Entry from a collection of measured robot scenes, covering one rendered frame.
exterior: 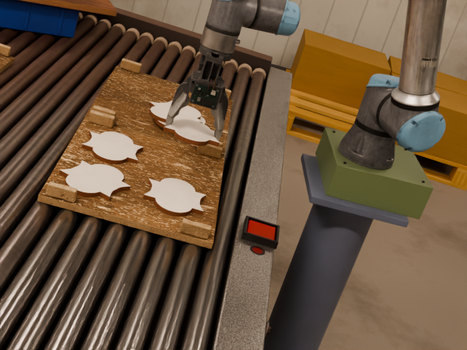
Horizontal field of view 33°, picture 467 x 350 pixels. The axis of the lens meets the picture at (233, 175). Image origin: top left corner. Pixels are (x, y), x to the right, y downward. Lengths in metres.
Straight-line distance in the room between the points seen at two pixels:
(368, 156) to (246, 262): 0.63
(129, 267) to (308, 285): 0.90
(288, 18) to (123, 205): 0.52
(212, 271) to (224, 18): 0.52
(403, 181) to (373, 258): 1.73
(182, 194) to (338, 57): 3.53
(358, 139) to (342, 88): 3.11
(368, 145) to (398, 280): 1.69
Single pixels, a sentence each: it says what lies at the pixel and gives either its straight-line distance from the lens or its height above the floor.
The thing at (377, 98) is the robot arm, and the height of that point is 1.14.
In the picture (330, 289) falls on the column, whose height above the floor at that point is 0.58.
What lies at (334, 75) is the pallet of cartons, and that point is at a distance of 5.14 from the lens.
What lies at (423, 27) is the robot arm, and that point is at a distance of 1.85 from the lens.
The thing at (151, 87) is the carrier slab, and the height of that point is 0.94.
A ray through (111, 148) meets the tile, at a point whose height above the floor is 0.95.
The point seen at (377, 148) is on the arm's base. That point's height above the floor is 1.02.
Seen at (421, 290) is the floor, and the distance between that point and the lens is 3.70.
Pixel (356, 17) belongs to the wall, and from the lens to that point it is 5.62.
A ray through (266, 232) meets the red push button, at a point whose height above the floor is 0.93.
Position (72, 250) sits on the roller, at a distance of 1.44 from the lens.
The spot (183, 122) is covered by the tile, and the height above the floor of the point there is 1.03.
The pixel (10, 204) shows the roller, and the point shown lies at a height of 0.92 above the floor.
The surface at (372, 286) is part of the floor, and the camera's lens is 3.55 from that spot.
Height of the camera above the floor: 1.71
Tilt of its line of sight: 25 degrees down
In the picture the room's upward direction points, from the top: 18 degrees clockwise
